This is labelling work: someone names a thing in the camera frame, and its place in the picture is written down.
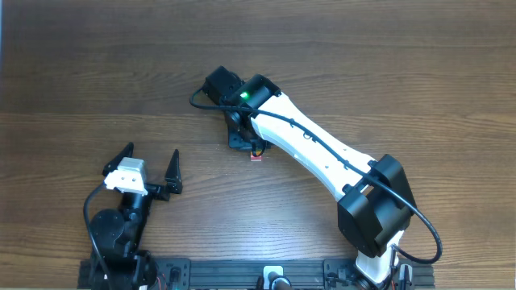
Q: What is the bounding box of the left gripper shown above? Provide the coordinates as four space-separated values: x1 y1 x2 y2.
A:
102 141 184 203

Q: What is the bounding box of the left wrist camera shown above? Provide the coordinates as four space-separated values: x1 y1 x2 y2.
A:
104 157 149 197

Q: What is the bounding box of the mounting rail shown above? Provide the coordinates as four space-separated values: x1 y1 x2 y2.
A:
78 257 436 290

